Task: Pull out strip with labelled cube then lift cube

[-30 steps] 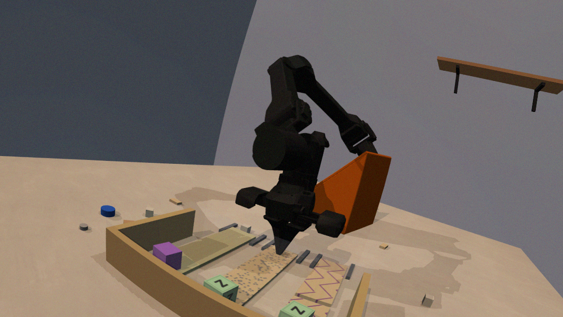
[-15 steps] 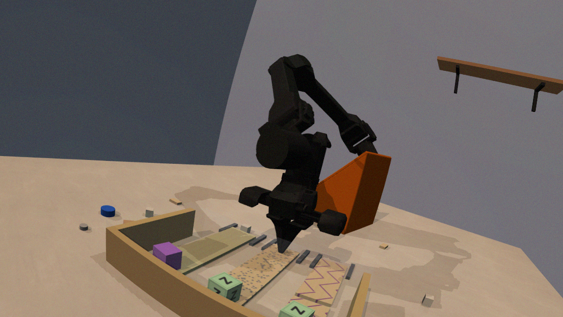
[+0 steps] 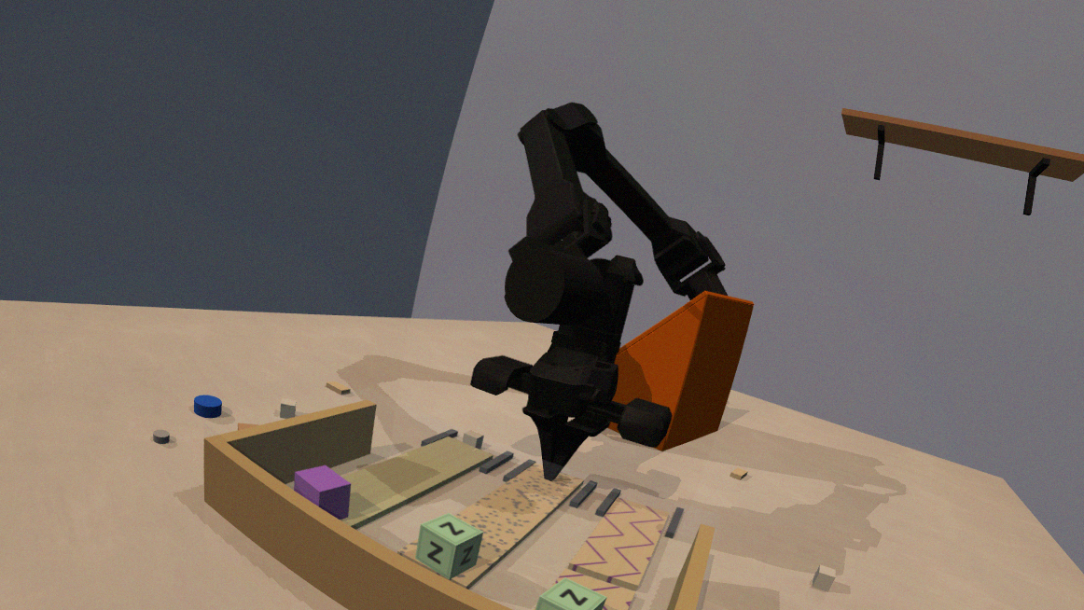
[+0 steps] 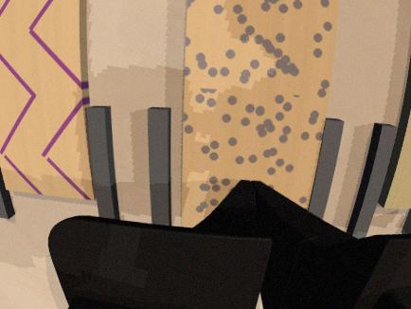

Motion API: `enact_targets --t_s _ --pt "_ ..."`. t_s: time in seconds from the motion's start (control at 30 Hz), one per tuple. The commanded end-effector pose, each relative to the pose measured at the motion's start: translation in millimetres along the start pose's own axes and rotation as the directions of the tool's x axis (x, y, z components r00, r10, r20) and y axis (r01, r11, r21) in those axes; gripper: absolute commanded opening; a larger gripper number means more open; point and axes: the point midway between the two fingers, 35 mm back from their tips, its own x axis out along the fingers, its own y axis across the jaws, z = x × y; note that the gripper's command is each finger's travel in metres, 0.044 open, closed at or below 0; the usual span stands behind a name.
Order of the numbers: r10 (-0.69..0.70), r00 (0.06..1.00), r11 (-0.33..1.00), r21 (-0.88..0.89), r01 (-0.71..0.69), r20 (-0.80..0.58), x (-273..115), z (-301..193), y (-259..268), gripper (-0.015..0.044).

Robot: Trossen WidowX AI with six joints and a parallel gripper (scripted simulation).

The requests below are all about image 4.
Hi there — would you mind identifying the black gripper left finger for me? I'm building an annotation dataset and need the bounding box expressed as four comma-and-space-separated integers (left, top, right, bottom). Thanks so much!
48, 180, 273, 309

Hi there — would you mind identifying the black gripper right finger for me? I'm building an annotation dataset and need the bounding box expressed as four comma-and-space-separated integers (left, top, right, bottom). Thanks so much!
251, 181, 411, 309

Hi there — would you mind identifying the pale yellow flat strip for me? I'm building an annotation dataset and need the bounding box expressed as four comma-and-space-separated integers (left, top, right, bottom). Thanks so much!
378, 60, 411, 209

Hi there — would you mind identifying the tan strip with grey dots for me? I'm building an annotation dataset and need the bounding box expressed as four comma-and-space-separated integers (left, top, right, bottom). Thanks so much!
182, 0, 338, 227

